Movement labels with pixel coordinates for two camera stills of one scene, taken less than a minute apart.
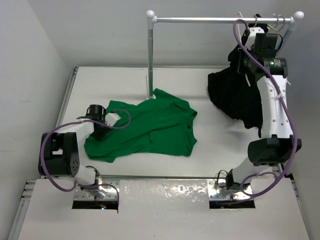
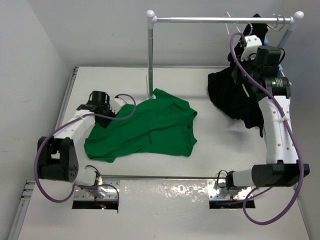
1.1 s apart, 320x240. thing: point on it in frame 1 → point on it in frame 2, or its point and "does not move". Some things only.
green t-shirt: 160,125 does not move
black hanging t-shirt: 238,94 does not move
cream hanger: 240,49 → 226,25
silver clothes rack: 151,20 does not move
